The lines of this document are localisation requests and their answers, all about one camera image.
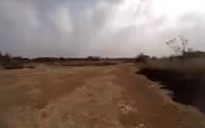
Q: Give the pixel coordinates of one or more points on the bare thin tree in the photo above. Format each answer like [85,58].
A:
[180,46]

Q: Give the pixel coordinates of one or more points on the dark ditch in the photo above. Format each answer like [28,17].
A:
[186,88]

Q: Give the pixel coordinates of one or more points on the small dark bush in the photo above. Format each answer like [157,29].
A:
[142,58]

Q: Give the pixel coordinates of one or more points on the reddish brown dirt road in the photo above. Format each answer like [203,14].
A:
[90,96]

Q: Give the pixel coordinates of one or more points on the dry grass ground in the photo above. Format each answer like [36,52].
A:
[183,62]

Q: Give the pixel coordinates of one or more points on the distant line of bushes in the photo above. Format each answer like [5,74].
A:
[73,60]

